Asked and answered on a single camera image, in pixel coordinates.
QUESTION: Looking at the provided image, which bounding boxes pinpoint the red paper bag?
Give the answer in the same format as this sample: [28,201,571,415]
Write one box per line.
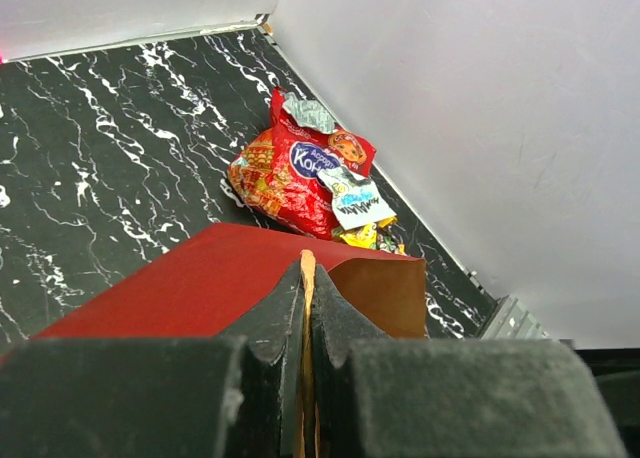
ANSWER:
[0,221,427,458]

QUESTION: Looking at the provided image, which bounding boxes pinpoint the red candy bag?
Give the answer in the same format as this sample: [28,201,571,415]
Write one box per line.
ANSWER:
[228,87,376,240]

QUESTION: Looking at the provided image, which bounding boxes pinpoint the aluminium frame rail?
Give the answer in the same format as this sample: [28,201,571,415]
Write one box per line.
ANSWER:
[464,269,550,340]

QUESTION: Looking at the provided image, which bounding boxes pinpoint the light blue snack packet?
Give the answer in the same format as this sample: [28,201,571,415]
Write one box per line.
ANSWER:
[318,166,396,230]

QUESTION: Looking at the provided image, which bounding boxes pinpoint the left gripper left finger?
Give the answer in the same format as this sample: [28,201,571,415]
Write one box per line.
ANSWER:
[1,263,304,457]

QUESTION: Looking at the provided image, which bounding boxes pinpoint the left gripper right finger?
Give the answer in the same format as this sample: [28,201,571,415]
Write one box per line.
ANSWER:
[310,268,625,457]

